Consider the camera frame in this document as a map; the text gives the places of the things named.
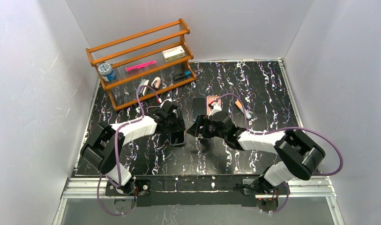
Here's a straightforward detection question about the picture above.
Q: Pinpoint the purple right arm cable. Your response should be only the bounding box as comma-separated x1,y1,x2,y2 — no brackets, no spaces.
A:
210,93,344,215

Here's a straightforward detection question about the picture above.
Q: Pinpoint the orange wooden shelf rack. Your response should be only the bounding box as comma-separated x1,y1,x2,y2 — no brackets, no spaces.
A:
85,18,196,111

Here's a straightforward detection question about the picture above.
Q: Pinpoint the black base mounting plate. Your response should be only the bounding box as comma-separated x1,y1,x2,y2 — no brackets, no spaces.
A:
105,174,290,208

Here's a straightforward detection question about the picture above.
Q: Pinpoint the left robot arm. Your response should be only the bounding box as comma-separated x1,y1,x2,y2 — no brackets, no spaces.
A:
80,100,186,195

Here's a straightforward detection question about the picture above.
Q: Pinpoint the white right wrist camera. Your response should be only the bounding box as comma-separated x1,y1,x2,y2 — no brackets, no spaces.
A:
207,100,222,117

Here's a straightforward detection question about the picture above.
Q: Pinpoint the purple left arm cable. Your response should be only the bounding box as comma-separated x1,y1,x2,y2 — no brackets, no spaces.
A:
97,85,163,217

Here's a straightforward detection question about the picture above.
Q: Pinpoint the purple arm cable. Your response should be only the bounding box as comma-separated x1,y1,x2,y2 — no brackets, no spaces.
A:
97,85,163,217
210,93,344,215

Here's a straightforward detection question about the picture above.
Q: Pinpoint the blue round jar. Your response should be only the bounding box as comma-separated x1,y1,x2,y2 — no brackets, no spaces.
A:
97,63,115,82

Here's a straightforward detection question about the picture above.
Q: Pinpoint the black smartphone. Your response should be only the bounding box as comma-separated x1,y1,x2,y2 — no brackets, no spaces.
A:
192,97,207,122

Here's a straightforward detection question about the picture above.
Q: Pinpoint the clear phone case with phone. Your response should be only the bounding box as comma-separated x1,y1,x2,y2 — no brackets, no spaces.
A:
169,131,185,147

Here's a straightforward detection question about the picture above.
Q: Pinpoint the black blue marker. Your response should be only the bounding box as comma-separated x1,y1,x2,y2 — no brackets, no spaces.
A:
173,70,191,82

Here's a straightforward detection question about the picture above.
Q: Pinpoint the pink highlighter pen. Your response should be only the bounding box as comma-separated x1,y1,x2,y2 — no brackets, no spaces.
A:
126,60,157,72

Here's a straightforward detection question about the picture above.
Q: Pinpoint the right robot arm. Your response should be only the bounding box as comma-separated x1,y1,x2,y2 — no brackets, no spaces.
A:
187,112,326,194

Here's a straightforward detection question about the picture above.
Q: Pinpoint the white medicine box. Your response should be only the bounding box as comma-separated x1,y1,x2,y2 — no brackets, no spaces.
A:
162,45,186,62

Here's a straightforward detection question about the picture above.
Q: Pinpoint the teal eraser block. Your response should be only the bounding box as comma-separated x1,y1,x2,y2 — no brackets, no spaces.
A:
137,79,149,95

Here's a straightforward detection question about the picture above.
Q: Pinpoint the pink tape dispenser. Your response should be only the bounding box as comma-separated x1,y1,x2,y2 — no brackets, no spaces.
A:
151,77,161,89

